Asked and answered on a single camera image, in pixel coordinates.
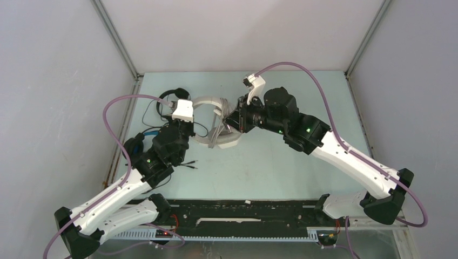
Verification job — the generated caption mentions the white cable duct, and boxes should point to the white cable duct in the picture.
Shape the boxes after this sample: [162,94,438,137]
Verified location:
[104,228,319,242]

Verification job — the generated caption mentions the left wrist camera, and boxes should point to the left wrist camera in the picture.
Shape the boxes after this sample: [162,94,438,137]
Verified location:
[167,99,194,122]

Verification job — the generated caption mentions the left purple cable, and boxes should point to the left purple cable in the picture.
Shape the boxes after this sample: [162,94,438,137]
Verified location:
[43,94,176,259]

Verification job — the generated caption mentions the blue black headphones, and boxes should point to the blue black headphones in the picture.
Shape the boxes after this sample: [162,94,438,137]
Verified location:
[123,130,159,160]

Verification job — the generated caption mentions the white headphones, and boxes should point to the white headphones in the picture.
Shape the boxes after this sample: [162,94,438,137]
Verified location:
[192,96,242,149]

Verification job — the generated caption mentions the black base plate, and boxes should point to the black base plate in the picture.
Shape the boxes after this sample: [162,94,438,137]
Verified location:
[148,194,345,239]

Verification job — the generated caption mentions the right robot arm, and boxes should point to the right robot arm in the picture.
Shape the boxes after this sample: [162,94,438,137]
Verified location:
[224,87,414,226]

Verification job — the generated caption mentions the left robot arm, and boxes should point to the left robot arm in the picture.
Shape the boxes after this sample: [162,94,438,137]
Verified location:
[54,119,195,258]

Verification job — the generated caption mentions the aluminium frame rail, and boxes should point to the aluminium frame rail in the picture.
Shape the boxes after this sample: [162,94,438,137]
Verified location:
[89,0,144,161]

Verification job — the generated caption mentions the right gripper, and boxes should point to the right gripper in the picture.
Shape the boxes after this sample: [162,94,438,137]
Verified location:
[222,94,286,136]

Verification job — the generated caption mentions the black cable with two plugs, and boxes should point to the black cable with two plugs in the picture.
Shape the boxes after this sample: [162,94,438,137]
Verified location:
[143,161,198,194]

